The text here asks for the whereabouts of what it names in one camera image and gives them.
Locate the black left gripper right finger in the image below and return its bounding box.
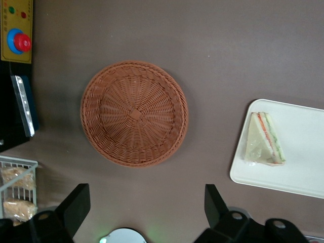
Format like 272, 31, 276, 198
193, 184, 264, 243

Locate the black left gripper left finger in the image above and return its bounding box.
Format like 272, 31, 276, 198
29, 183, 91, 243

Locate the triangle sandwich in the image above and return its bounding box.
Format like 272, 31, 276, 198
243, 111, 287, 167

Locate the beige plastic tray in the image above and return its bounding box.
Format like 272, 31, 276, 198
229, 98, 324, 199

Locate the round brown wicker basket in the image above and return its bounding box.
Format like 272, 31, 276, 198
79, 59, 189, 168

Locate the bagged fried snack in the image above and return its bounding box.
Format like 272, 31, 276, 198
1, 166, 35, 191
2, 198, 38, 226

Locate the black control box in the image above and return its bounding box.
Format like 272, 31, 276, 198
0, 0, 40, 153

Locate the red emergency stop button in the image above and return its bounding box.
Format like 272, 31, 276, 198
6, 28, 32, 55

